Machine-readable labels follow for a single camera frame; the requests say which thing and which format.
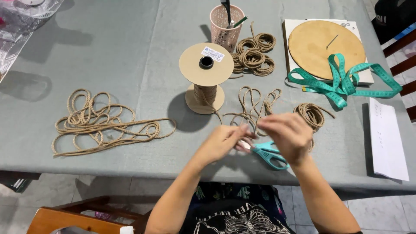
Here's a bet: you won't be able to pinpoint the teal handled scissors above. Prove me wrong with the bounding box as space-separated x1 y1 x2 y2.
241 140 290 170

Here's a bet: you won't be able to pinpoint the looped jute rope piece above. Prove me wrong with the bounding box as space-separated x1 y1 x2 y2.
222 86 283 137

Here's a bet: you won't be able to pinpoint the thin metal nail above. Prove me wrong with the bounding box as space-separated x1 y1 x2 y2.
326 34 339 50

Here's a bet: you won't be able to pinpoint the grey tablecloth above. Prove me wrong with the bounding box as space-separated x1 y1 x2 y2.
0 0 416 193

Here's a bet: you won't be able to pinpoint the pink perforated pen cup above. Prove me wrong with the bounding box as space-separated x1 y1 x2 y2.
209 4 245 54

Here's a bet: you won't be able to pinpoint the black tool in cup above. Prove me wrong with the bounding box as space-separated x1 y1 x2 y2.
220 0 232 25

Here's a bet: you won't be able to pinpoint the small single jute rope coil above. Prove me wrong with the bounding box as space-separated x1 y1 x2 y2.
293 102 336 152

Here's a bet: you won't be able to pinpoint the heap of jute rope coils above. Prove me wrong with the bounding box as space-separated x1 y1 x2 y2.
229 22 277 79

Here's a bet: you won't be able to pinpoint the black bag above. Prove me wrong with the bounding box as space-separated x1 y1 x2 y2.
371 0 416 45

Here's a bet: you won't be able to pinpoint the white square base board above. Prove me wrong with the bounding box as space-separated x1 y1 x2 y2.
282 18 375 86

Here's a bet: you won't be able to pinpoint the person's left hand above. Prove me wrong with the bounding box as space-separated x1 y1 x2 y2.
199 124 257 164

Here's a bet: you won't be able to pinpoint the black skeleton print shirt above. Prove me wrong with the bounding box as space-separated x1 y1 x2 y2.
178 182 297 234

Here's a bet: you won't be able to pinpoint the round wooden board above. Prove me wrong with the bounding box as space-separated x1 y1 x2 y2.
288 20 367 81

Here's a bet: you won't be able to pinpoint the cardboard spool of jute rope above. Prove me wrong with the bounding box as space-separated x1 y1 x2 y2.
178 42 235 115

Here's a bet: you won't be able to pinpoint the person's right hand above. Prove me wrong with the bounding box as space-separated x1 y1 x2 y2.
256 112 315 167

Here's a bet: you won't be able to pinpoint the brown wooden chair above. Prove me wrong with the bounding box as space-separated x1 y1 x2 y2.
26 195 154 234

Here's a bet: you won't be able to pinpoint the clear plastic bag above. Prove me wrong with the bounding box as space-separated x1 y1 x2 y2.
0 0 64 82

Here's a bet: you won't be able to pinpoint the teal measuring tape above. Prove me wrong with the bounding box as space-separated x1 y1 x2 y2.
287 53 403 109

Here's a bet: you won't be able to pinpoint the green pen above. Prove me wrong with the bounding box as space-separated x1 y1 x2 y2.
233 16 248 29

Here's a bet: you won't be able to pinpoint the long tangled jute rope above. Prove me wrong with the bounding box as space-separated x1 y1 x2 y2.
51 88 177 158

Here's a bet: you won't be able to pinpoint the dark wooden slatted chair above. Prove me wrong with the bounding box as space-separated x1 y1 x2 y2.
382 29 416 123

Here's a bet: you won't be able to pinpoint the white paper sheet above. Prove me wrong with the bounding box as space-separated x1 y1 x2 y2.
369 97 410 182

